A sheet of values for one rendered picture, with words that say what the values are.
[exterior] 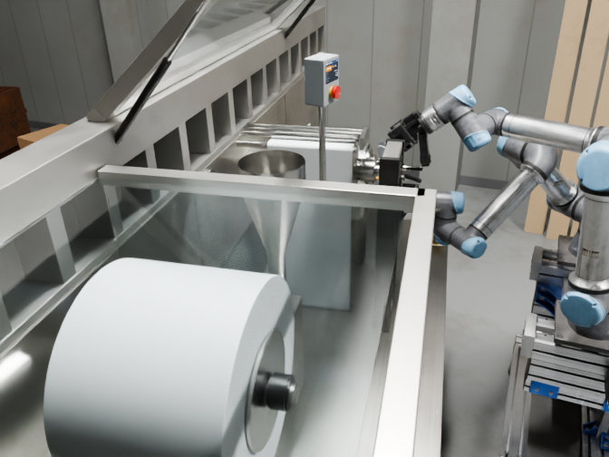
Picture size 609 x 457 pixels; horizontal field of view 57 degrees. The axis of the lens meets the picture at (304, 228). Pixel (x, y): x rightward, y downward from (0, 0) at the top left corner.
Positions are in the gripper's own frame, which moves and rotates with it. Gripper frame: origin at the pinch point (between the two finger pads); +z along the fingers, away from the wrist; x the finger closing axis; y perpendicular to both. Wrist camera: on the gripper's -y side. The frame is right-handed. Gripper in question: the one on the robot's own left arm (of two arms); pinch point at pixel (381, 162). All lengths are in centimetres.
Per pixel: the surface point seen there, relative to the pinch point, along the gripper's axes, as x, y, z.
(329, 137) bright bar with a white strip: 30.9, 21.2, -3.4
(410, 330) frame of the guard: 129, 15, -35
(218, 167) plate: 48, 35, 19
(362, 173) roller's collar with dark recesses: 27.0, 6.8, -2.7
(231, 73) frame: 32, 51, 6
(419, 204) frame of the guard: 101, 15, -34
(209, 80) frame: 47, 52, 5
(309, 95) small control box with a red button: 57, 35, -16
